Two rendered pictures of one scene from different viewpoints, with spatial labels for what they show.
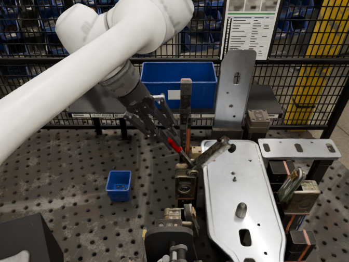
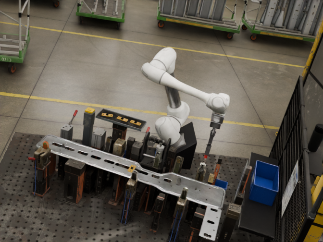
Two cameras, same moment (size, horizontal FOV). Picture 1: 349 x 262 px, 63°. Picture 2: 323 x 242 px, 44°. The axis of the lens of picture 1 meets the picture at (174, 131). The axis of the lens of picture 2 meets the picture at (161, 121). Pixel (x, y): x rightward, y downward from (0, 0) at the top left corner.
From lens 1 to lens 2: 2.66 m
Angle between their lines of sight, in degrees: 77
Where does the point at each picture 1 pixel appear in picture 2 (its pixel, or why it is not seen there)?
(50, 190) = (225, 170)
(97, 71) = (189, 91)
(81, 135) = not seen: hidden behind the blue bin
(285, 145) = (214, 218)
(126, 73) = (214, 115)
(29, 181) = (231, 165)
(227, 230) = (171, 177)
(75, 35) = not seen: hidden behind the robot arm
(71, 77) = (187, 88)
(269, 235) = (165, 186)
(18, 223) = (194, 139)
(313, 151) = (206, 226)
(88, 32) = not seen: hidden behind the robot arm
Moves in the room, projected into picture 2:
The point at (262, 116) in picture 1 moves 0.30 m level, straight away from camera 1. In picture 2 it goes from (233, 208) to (276, 234)
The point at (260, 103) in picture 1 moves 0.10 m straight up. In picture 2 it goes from (251, 221) to (255, 209)
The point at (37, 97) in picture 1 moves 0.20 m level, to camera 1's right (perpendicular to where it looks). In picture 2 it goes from (182, 86) to (176, 97)
